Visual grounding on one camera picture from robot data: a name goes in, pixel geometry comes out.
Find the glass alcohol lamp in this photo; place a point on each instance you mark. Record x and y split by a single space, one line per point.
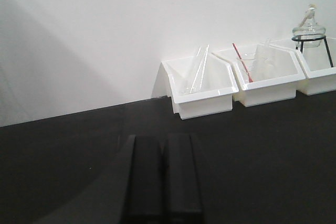
308 33

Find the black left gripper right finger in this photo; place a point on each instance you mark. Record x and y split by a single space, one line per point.
181 189

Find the middle white plastic bin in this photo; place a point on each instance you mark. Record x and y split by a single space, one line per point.
275 77

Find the black wire tripod stand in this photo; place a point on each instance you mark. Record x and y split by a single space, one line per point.
328 51

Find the red stirring rod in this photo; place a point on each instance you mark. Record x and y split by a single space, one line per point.
243 64

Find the right white plastic bin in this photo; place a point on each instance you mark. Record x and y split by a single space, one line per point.
317 65

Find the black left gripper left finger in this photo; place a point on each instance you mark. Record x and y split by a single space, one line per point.
146 196

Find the left white plastic bin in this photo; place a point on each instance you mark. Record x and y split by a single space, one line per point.
216 92

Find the white plastic bin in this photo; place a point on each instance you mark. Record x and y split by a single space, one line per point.
317 65
275 77
216 92

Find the small beaker in bin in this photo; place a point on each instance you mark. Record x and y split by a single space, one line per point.
249 60

